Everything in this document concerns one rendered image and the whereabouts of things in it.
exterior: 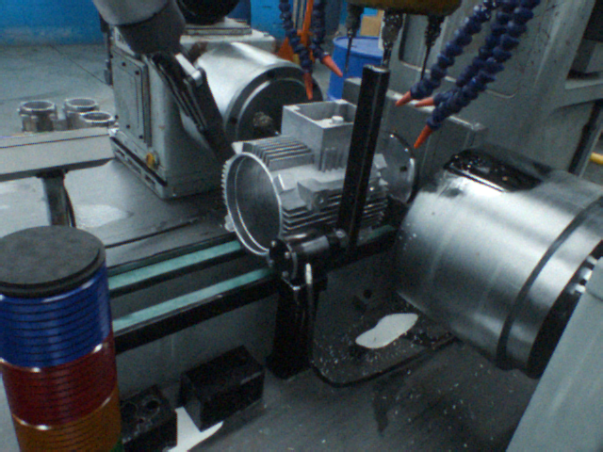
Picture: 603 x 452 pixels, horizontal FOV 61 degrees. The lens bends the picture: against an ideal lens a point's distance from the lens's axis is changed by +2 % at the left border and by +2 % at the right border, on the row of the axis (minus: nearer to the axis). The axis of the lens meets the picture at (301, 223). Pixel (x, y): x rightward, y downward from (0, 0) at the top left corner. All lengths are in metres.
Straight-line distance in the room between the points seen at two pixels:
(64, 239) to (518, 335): 0.47
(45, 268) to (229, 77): 0.74
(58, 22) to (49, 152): 5.61
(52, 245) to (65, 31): 6.16
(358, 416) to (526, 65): 0.60
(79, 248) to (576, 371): 0.45
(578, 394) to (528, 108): 0.49
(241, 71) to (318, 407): 0.59
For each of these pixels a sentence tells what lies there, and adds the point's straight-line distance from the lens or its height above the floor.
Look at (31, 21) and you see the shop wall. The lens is 6.34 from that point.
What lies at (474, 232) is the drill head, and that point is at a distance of 0.60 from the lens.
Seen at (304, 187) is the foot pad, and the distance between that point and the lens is 0.70.
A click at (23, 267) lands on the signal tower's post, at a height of 1.22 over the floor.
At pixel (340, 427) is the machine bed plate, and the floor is 0.80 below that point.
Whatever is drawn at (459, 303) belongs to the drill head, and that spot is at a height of 1.03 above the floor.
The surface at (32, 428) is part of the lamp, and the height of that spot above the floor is 1.12.
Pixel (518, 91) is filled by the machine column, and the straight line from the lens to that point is 0.92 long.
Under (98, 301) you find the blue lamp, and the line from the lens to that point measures 0.29.
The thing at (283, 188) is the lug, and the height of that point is 1.08.
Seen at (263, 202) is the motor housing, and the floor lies 0.97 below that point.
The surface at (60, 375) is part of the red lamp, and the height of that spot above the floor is 1.16.
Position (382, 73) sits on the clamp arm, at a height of 1.25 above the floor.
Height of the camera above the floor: 1.38
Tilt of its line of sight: 30 degrees down
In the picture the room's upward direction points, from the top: 7 degrees clockwise
